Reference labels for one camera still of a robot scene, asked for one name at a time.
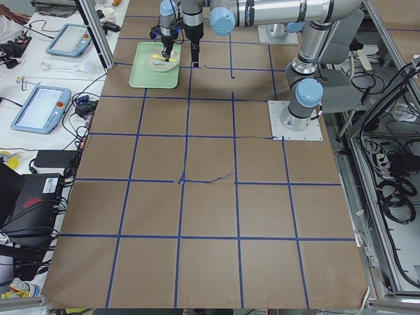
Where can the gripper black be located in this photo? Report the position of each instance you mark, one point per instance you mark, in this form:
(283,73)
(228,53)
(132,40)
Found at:
(193,33)
(166,39)

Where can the yellow plastic fork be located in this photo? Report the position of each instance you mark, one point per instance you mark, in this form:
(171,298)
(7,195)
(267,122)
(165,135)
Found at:
(159,57)

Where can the white round plate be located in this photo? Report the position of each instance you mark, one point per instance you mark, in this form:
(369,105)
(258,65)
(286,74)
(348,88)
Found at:
(150,60)

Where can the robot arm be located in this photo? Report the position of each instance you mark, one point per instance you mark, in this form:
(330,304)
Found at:
(315,19)
(168,28)

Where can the light green plastic spoon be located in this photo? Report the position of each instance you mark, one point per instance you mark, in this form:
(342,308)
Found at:
(162,67)

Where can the light green tray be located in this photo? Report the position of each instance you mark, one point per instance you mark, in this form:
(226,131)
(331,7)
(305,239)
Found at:
(151,71)

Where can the paper cup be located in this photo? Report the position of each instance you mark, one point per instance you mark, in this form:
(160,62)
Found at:
(109,14)

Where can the white light bulb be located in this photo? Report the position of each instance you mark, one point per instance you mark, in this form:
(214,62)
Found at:
(87,68)

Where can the upper blue teach pendant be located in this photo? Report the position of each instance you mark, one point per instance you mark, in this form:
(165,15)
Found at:
(71,41)

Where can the blue teach pendant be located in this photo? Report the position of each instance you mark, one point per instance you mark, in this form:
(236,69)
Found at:
(42,110)
(71,41)

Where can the lower blue teach pendant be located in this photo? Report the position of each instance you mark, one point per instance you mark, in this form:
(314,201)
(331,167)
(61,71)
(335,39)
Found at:
(42,110)

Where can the grey office chair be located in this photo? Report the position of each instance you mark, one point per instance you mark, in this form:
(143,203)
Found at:
(339,93)

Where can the black power adapter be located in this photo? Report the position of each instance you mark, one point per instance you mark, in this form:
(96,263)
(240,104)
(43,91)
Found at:
(54,158)

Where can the aluminium frame post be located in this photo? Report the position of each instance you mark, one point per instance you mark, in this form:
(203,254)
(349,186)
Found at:
(92,22)

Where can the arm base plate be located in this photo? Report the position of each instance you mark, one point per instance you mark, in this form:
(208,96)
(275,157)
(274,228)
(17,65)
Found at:
(285,126)
(276,34)

